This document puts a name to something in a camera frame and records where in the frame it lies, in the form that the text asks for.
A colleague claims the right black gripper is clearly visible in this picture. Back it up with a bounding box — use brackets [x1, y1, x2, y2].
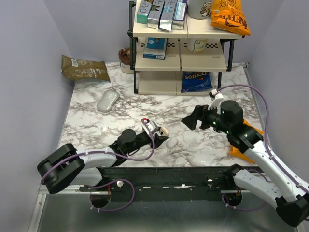
[181, 101, 231, 134]

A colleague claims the beige earbud charging case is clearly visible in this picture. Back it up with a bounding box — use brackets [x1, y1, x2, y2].
[159, 127, 169, 136]

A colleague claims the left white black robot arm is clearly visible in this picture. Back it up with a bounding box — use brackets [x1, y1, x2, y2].
[37, 127, 169, 194]

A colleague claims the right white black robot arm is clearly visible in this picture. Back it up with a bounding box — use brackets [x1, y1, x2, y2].
[182, 100, 309, 227]

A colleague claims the blue Doritos bag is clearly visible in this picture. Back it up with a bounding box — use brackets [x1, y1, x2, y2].
[181, 72, 212, 93]

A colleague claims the orange snack bag on table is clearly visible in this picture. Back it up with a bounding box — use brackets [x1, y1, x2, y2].
[229, 119, 264, 164]

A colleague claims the beige black shelf rack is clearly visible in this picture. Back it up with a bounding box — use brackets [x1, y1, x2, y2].
[127, 0, 241, 95]

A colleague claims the white yellow mug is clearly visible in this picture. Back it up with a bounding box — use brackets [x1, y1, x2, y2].
[187, 39, 208, 53]

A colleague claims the blue box middle shelf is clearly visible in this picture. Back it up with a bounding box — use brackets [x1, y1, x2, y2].
[143, 37, 168, 60]

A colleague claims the chocolate cupcake in wrapper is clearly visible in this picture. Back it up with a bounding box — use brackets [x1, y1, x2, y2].
[118, 48, 134, 74]

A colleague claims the blue white toothpaste box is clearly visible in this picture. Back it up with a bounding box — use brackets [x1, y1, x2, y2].
[172, 0, 187, 30]

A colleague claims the silver toothpaste box middle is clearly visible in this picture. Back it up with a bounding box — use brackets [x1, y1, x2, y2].
[159, 0, 177, 31]

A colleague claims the silver toothpaste box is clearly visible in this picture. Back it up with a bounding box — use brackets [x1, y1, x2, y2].
[159, 0, 177, 31]
[147, 0, 165, 29]

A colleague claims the grey printed mug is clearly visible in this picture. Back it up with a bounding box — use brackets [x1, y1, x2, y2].
[187, 0, 213, 20]

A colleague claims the orange chips bag on shelf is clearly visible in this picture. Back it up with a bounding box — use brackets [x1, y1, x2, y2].
[210, 0, 251, 36]

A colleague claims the brown snack bag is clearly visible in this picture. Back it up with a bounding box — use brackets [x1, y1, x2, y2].
[61, 55, 110, 82]

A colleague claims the teal toothpaste box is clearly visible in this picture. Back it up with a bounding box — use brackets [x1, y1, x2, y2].
[137, 0, 153, 24]

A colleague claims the silver toothpaste box left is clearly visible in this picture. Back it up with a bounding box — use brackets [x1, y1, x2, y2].
[147, 0, 165, 29]

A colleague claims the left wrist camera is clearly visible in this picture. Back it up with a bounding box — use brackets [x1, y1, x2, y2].
[141, 118, 160, 135]

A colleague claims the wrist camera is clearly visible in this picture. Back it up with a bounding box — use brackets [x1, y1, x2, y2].
[141, 118, 160, 135]
[208, 89, 224, 110]

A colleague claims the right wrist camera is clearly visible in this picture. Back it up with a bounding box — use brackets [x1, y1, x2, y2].
[208, 89, 224, 110]

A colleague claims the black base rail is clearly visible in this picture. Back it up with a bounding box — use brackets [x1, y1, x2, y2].
[80, 164, 243, 202]

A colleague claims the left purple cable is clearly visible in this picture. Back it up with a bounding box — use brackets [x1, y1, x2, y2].
[40, 118, 156, 212]

